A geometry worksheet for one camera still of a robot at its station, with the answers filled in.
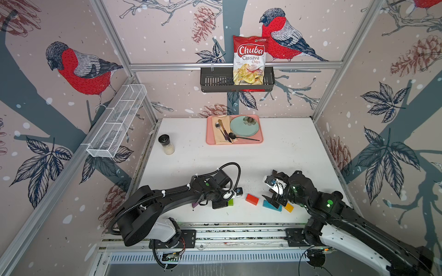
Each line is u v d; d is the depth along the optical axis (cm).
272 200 65
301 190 54
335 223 49
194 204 81
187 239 73
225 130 114
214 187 66
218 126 116
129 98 89
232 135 110
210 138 111
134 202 45
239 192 73
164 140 96
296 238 73
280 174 70
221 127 116
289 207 81
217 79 101
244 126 118
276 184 61
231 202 83
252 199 84
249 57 84
